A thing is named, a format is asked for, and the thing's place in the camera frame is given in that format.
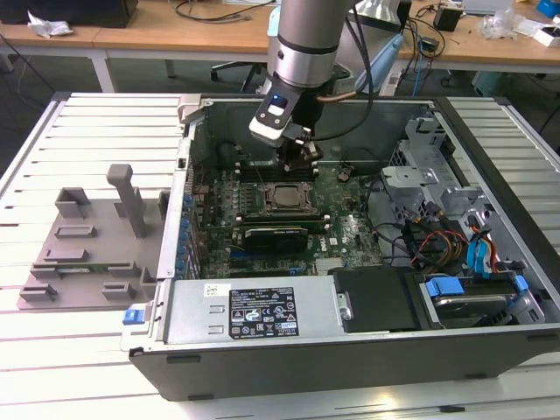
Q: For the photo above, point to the silver CPU green substrate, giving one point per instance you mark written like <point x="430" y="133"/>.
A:
<point x="289" y="198"/>

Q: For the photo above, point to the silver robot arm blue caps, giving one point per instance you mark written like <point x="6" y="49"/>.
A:
<point x="302" y="48"/>

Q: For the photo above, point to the CPU socket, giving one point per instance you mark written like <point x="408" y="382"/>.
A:
<point x="265" y="187"/>

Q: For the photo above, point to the silver coin battery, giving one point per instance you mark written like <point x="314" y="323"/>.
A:
<point x="343" y="175"/>

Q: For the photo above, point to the office chair base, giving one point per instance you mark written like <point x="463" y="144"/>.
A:
<point x="232" y="67"/>

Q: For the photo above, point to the black round speaker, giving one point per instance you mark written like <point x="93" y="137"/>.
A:
<point x="227" y="153"/>

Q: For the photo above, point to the silver metal disk bay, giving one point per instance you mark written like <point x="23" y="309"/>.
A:
<point x="409" y="177"/>

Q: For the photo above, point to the green motherboard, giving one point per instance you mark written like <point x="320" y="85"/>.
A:
<point x="350" y="227"/>

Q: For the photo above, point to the black graphics card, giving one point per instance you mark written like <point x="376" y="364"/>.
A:
<point x="275" y="240"/>

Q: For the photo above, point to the silver chipset heatsink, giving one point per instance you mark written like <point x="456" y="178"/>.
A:
<point x="329" y="266"/>

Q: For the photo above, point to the black power adapter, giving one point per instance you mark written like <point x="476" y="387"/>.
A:
<point x="447" y="19"/>

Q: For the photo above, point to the pale teal container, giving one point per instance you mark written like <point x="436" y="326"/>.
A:
<point x="486" y="83"/>

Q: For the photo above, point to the black plastic shroud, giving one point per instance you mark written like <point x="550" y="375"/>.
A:
<point x="376" y="302"/>

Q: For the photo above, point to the white flat device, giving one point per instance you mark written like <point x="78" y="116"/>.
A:
<point x="485" y="5"/>

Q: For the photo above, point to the clear plastic bags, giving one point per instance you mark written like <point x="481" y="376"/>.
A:
<point x="499" y="24"/>

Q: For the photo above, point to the grey power supply unit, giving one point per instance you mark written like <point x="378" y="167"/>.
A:
<point x="192" y="306"/>

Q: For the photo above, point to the white flat box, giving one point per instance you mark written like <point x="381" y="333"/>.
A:
<point x="531" y="30"/>

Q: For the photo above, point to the grey plastic parts rack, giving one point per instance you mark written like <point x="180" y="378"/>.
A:
<point x="105" y="245"/>

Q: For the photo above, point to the hard disk blue carrier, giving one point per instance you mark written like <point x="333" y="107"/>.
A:
<point x="472" y="306"/>

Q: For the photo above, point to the black grey PC case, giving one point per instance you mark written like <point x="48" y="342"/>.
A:
<point x="306" y="372"/>

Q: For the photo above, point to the blue box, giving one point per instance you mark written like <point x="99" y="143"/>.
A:
<point x="549" y="9"/>

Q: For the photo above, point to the blue case latch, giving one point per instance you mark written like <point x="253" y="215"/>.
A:
<point x="133" y="317"/>

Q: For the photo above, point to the crumpled white paper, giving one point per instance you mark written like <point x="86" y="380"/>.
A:
<point x="48" y="26"/>

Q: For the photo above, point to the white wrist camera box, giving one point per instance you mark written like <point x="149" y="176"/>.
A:
<point x="273" y="127"/>

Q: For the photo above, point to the wooden desk white frame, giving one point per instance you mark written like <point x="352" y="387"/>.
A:
<point x="481" y="52"/>
<point x="131" y="37"/>

